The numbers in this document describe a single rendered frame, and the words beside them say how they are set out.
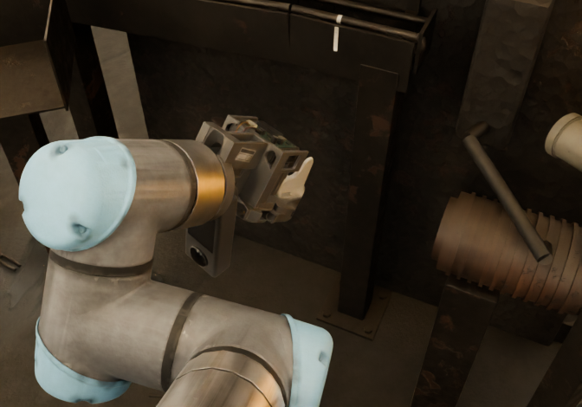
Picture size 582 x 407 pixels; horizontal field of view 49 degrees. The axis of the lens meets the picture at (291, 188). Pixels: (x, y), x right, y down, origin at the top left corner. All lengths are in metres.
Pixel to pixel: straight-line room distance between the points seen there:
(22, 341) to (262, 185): 0.99
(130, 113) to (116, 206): 1.54
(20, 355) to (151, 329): 1.04
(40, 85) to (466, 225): 0.67
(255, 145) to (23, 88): 0.57
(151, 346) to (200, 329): 0.04
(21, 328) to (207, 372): 1.14
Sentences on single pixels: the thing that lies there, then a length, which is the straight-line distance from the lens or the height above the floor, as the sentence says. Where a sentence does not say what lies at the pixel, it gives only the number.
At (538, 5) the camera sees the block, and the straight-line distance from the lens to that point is 0.86.
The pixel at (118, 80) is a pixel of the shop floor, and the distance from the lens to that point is 2.12.
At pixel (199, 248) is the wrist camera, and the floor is 0.70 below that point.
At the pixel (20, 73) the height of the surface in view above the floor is 0.60.
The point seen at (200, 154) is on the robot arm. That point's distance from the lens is 0.52.
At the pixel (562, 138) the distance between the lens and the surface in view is 0.85.
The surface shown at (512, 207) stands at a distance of 0.90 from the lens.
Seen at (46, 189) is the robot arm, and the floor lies 0.89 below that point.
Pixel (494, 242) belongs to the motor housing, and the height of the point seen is 0.52.
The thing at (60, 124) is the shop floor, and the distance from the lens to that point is 1.99.
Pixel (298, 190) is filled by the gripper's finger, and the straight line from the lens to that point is 0.70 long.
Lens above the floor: 1.19
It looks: 45 degrees down
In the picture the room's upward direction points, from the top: straight up
